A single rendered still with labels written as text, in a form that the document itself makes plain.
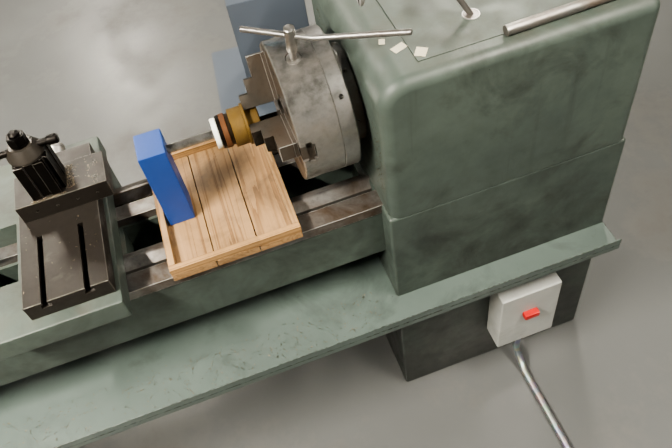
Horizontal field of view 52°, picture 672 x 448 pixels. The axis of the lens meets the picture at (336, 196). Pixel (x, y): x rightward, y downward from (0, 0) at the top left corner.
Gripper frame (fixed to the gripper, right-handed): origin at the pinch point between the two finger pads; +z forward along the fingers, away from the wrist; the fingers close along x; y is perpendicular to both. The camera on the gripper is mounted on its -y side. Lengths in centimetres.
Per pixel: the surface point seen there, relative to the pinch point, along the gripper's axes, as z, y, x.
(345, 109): 20.9, 7.9, 0.3
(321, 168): 33.7, 15.3, -1.8
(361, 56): 12.4, 1.9, -2.7
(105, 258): 39, 64, -4
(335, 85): 16.3, 8.4, -1.8
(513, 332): 113, -28, -8
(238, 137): 25.4, 29.6, -10.7
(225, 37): 82, 18, -219
